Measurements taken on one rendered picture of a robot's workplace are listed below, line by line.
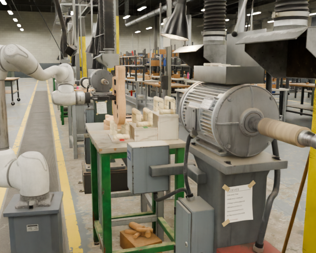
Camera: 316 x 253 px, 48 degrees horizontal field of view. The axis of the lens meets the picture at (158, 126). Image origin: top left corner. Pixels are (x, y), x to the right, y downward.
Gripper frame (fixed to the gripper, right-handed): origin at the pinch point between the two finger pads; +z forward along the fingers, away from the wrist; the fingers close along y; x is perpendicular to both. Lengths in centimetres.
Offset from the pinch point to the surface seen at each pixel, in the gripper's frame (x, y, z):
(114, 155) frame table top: -34.1, 26.6, -3.7
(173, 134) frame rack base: -24.4, 13.7, 38.4
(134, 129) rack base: -20.0, 13.7, 11.3
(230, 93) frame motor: 13, 134, 23
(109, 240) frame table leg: -90, 27, -8
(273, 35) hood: 31, 151, 27
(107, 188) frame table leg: -55, 27, -8
